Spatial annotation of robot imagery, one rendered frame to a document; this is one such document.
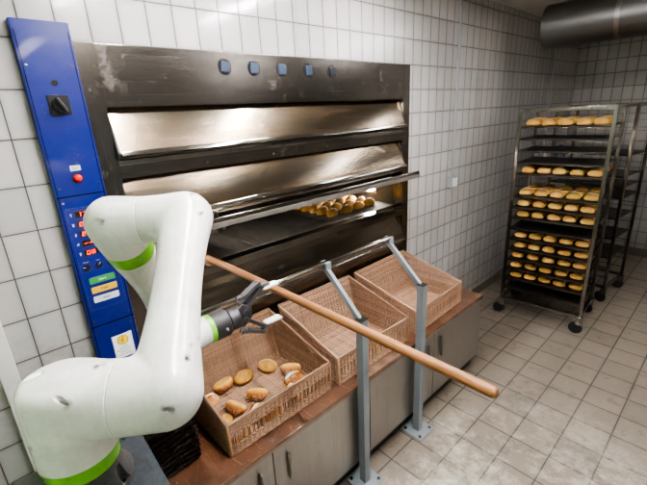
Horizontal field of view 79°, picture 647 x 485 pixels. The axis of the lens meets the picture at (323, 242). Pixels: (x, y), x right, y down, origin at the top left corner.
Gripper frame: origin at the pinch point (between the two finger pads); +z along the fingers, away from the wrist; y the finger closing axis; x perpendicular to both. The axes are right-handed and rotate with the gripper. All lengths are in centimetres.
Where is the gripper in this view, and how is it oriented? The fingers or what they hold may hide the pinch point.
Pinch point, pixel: (275, 299)
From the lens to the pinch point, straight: 144.7
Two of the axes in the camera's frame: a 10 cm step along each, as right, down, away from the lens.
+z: 7.2, -2.5, 6.4
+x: 6.9, 2.0, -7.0
